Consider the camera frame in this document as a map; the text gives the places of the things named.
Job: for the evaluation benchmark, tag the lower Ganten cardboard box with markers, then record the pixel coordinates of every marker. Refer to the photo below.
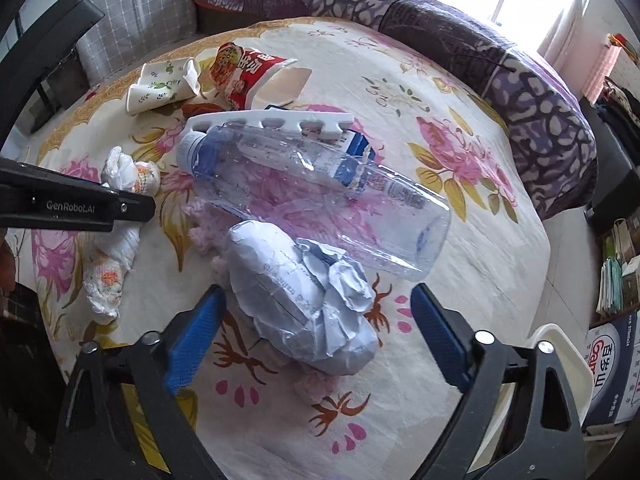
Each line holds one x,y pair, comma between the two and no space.
612,355

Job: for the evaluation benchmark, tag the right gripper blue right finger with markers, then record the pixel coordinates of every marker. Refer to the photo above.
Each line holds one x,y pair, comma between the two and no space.
478,365

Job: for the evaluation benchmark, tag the blue-white paper ball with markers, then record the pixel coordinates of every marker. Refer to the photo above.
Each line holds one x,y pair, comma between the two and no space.
308,299

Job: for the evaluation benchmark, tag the white tissue wad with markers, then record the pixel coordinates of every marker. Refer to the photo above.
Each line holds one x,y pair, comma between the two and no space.
111,255

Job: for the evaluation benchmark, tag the pink storage cabinet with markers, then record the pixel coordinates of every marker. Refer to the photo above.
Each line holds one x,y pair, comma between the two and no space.
617,61

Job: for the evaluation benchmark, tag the orange brown wrapper scrap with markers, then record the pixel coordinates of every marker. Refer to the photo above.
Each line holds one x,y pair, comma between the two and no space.
191,109

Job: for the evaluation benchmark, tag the clear plastic water bottle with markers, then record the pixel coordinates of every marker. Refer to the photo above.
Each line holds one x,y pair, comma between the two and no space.
312,190

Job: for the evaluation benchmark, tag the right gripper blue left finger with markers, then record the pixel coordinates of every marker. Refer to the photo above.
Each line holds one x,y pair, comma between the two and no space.
162,363

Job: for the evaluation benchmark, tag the blue white carton box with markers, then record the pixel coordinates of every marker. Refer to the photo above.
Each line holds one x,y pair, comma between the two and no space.
351,141

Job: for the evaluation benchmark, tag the wooden bookshelf with books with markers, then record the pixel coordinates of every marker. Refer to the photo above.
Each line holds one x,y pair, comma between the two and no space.
619,274

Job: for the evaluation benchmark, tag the white floral paper cup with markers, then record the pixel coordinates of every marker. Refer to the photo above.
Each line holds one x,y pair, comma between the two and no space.
162,83

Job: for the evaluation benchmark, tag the dark storage bench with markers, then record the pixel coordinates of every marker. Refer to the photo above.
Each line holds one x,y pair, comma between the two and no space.
616,194

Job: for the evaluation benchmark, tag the purple patterned quilt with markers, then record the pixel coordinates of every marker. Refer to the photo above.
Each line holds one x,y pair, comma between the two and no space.
553,146

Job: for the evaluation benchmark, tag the grey checked cushion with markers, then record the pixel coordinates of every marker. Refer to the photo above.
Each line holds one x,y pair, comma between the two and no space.
131,29

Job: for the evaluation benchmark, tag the pile of folded clothes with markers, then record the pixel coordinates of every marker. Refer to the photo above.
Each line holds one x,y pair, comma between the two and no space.
620,109

